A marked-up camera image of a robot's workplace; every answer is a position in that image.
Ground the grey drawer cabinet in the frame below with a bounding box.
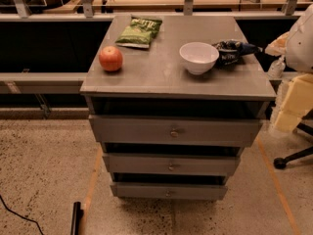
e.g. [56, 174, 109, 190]
[80, 16, 275, 186]

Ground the middle grey drawer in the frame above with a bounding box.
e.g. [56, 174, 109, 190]
[104, 153, 240, 176]

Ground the hand sanitizer bottle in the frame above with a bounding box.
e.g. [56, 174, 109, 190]
[267, 56, 286, 78]

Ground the grey drawer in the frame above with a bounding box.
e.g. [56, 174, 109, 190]
[89, 115, 261, 147]
[111, 182, 227, 201]
[104, 153, 240, 176]

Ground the black office chair base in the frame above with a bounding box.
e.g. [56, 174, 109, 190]
[269, 111, 313, 170]

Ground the white bowl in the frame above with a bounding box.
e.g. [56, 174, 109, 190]
[179, 42, 219, 75]

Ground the black floor cable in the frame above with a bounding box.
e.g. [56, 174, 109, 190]
[0, 194, 45, 235]

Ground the black floor object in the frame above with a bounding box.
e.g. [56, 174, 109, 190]
[70, 202, 83, 235]

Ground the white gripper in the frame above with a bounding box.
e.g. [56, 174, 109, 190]
[273, 73, 313, 132]

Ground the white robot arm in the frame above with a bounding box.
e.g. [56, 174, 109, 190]
[265, 5, 313, 132]

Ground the red apple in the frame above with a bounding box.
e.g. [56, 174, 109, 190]
[99, 46, 123, 71]

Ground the top grey drawer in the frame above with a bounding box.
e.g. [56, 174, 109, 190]
[89, 115, 261, 147]

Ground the bottom grey drawer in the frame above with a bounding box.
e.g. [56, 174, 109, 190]
[111, 182, 227, 201]

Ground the green jalapeno chip bag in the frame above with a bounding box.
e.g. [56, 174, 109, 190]
[115, 17, 162, 49]

